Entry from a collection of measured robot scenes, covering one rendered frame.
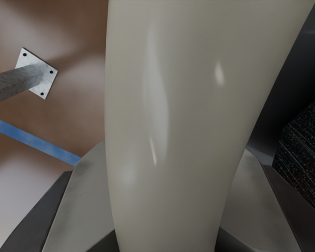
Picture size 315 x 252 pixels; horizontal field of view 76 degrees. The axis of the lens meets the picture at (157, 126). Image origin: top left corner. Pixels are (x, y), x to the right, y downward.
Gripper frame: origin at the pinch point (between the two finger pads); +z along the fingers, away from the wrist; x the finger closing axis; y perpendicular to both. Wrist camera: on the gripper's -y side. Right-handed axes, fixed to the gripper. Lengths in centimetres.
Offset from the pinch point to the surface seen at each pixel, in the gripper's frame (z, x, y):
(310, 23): 87, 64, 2
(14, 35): 99, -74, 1
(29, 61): 97, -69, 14
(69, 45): 96, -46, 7
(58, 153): 94, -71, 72
